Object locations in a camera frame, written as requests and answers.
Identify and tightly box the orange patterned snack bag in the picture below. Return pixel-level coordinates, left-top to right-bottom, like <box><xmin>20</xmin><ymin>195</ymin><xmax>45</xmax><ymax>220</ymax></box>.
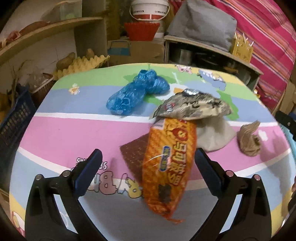
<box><xmin>142</xmin><ymin>118</ymin><xmax>197</xmax><ymax>223</ymax></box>

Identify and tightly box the maroon scouring pad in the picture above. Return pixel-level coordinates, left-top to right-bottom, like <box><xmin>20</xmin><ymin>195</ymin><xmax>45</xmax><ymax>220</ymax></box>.
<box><xmin>120</xmin><ymin>133</ymin><xmax>149</xmax><ymax>185</ymax></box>

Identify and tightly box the crumpled brown paper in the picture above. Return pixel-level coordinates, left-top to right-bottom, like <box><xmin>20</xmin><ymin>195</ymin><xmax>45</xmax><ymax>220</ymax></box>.
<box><xmin>237</xmin><ymin>120</ymin><xmax>261</xmax><ymax>157</ymax></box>

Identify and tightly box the beige paper wrapper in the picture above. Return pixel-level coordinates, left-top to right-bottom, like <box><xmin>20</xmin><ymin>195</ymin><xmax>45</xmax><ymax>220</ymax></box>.
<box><xmin>196</xmin><ymin>116</ymin><xmax>236</xmax><ymax>152</ymax></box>

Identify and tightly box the yellow utensil holder box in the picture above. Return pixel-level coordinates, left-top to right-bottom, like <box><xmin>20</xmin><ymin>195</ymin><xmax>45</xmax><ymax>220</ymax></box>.
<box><xmin>230</xmin><ymin>32</ymin><xmax>254</xmax><ymax>63</ymax></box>

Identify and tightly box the striped red curtain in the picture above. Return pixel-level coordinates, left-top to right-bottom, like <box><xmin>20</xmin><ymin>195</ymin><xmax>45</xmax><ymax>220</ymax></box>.
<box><xmin>209</xmin><ymin>0</ymin><xmax>295</xmax><ymax>110</ymax></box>

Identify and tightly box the grey black snack bag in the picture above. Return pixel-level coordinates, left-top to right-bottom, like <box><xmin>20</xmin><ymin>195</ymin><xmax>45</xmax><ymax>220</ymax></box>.
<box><xmin>153</xmin><ymin>88</ymin><xmax>232</xmax><ymax>121</ymax></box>

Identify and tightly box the colourful cartoon tablecloth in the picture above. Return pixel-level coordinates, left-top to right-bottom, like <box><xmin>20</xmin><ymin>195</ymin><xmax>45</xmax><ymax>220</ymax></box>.
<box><xmin>10</xmin><ymin>63</ymin><xmax>295</xmax><ymax>240</ymax></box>

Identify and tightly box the dark blue plastic crate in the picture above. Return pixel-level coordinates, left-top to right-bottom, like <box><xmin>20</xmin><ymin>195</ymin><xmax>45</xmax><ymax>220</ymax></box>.
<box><xmin>1</xmin><ymin>84</ymin><xmax>36</xmax><ymax>161</ymax></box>

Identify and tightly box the wooden low cabinet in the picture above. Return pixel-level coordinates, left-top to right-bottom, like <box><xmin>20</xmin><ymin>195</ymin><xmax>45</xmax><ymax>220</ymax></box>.
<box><xmin>164</xmin><ymin>35</ymin><xmax>263</xmax><ymax>90</ymax></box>

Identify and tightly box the grey fabric cover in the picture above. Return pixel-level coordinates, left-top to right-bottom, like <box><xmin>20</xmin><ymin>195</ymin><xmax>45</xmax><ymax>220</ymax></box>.
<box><xmin>167</xmin><ymin>1</ymin><xmax>237</xmax><ymax>52</ymax></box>

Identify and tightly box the blue plastic shoe cover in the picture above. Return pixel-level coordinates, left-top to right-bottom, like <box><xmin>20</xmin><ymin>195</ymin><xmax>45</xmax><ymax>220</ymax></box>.
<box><xmin>106</xmin><ymin>69</ymin><xmax>170</xmax><ymax>116</ymax></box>

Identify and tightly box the yellow egg tray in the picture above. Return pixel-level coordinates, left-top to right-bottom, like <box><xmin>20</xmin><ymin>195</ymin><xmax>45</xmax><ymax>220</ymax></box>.
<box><xmin>53</xmin><ymin>55</ymin><xmax>110</xmax><ymax>80</ymax></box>

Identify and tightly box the red plastic basket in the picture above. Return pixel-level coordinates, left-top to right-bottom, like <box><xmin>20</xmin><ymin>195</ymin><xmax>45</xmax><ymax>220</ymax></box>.
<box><xmin>125</xmin><ymin>22</ymin><xmax>160</xmax><ymax>41</ymax></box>

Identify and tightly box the white plastic bucket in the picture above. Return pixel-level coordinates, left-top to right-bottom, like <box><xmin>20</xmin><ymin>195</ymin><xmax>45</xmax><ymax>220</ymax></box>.
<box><xmin>129</xmin><ymin>0</ymin><xmax>170</xmax><ymax>21</ymax></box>

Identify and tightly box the cardboard box under basket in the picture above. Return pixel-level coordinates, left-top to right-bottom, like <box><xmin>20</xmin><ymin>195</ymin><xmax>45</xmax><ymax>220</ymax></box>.
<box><xmin>107</xmin><ymin>40</ymin><xmax>165</xmax><ymax>66</ymax></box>

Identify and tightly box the clear plastic container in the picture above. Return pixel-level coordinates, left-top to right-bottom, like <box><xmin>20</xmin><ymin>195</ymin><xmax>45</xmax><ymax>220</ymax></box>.
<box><xmin>49</xmin><ymin>1</ymin><xmax>82</xmax><ymax>23</ymax></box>

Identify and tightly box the wooden wall shelf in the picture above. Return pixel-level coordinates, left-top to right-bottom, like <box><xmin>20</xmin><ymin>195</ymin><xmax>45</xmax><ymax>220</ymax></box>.
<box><xmin>0</xmin><ymin>0</ymin><xmax>108</xmax><ymax>77</ymax></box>

